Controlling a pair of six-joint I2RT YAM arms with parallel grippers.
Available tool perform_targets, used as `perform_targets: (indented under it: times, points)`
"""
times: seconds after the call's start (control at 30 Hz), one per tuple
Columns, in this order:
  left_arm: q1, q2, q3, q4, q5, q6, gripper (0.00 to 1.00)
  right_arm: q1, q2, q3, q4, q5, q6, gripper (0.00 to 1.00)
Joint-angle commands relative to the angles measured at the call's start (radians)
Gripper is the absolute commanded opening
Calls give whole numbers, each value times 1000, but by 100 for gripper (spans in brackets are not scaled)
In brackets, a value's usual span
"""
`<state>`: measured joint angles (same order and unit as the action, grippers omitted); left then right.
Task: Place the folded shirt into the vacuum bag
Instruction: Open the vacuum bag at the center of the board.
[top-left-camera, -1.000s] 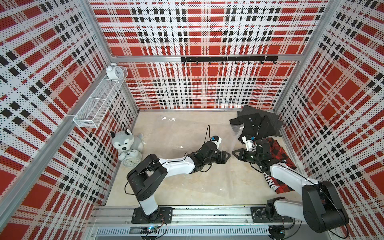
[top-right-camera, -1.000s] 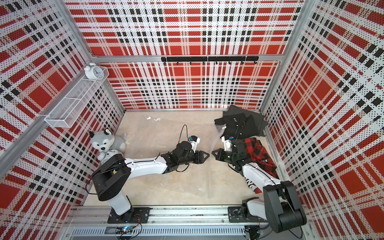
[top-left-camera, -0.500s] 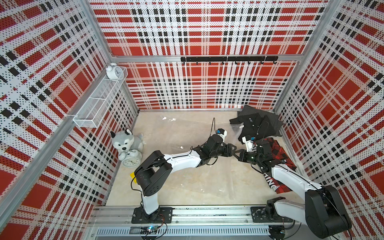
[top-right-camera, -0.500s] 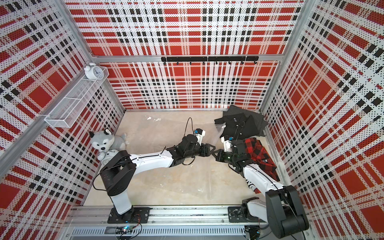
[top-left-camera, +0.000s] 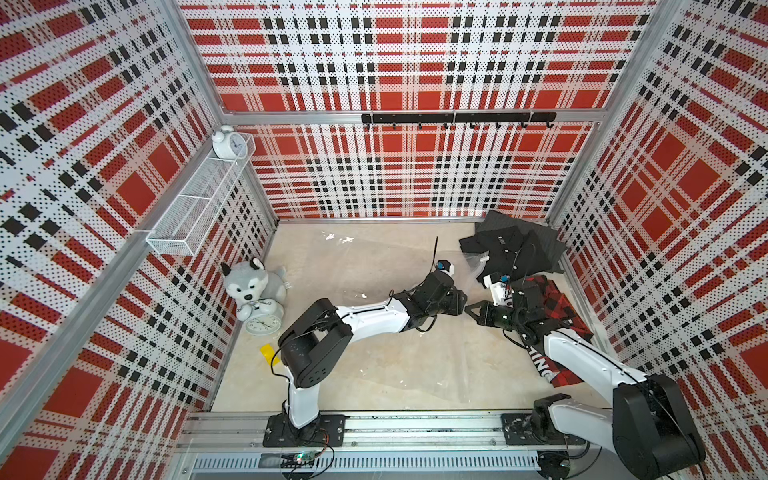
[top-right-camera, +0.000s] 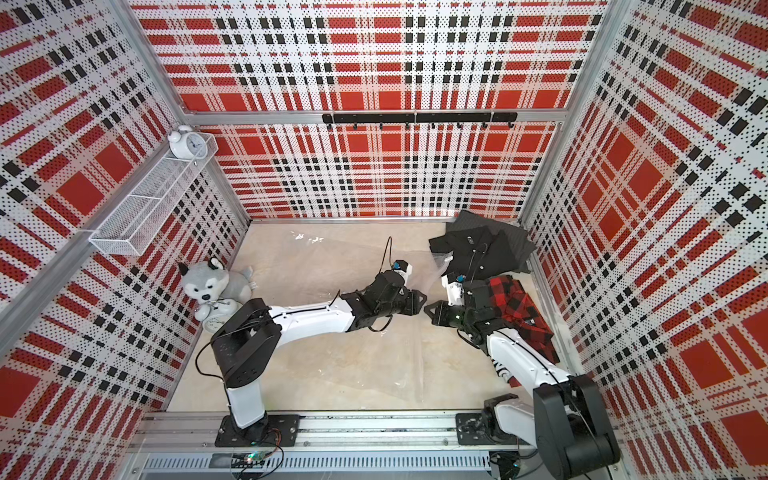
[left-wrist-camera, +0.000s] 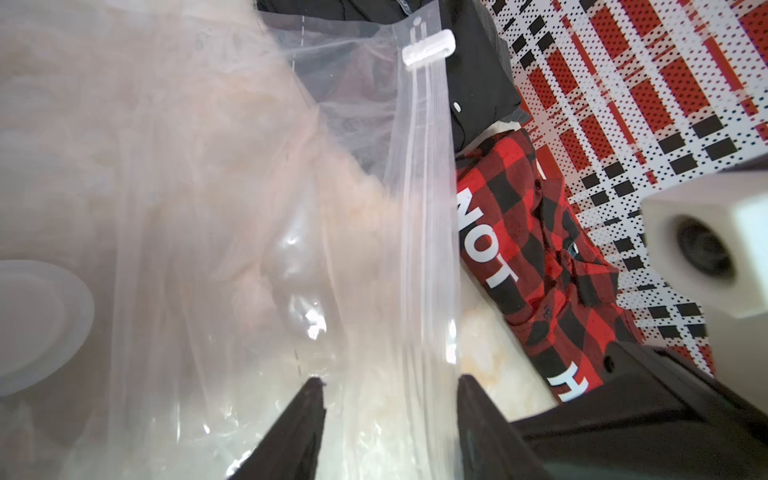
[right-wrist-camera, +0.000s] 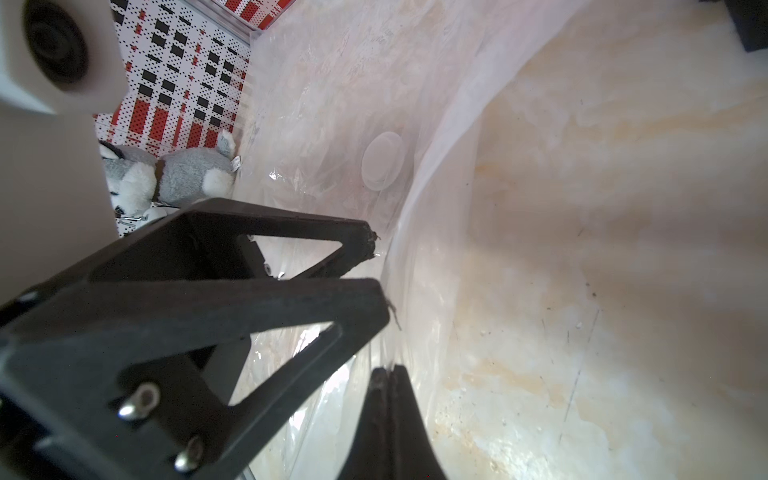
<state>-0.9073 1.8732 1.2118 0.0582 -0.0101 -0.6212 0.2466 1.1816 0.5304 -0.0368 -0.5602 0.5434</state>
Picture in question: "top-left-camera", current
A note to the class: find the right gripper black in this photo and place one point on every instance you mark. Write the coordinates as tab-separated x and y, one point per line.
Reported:
485	313

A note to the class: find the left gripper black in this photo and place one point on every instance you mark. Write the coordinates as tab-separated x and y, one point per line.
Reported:
455	301

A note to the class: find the red black plaid shirt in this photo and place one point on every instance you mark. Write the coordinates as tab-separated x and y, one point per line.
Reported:
545	309

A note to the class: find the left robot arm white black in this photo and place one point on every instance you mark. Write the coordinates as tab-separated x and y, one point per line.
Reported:
312	346

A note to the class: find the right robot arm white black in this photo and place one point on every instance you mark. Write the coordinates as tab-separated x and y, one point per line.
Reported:
647	422

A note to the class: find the yellow small block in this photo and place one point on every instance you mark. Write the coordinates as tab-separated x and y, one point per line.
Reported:
270	354

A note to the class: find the white alarm clock on table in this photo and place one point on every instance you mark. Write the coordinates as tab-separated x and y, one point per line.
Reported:
263	317

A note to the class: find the husky plush toy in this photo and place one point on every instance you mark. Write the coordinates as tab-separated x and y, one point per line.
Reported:
249	281

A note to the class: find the small circuit board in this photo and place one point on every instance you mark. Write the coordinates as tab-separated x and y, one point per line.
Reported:
287	461

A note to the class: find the white alarm clock on shelf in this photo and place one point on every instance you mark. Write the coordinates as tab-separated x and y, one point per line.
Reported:
228	144

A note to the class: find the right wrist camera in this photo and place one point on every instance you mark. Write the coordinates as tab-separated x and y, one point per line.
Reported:
498	289

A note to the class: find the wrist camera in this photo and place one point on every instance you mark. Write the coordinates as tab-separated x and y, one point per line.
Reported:
445	266
498	289

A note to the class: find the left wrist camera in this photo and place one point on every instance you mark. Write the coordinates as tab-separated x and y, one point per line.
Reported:
445	266

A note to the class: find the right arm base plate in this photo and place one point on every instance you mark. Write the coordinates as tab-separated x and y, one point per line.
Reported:
530	428

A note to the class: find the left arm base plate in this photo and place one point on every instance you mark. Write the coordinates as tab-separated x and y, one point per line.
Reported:
327	429

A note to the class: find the black hook rail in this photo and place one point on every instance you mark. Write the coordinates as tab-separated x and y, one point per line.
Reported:
523	118

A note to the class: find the white wire shelf basket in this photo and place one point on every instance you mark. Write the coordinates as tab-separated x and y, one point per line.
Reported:
185	224

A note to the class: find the aluminium mounting rail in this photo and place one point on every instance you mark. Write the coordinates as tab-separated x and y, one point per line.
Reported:
365	430

